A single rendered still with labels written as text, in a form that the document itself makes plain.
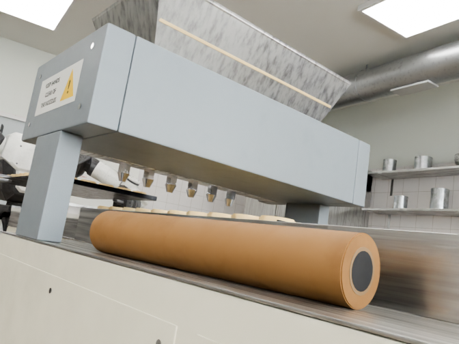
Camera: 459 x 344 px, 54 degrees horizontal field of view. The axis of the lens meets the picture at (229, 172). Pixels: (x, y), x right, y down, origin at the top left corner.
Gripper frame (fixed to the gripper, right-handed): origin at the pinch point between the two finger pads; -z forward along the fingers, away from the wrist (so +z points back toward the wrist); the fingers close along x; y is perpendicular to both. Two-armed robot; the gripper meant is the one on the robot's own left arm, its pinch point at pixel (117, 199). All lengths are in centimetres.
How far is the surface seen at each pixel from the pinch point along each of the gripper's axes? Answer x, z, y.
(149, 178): 0, -75, 33
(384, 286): -15, -129, 72
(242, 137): 8, -90, 54
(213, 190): 1, -62, 46
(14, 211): -11.0, -26.3, -25.7
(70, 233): -15, -63, 12
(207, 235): -12, -127, 55
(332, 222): 34, 343, 129
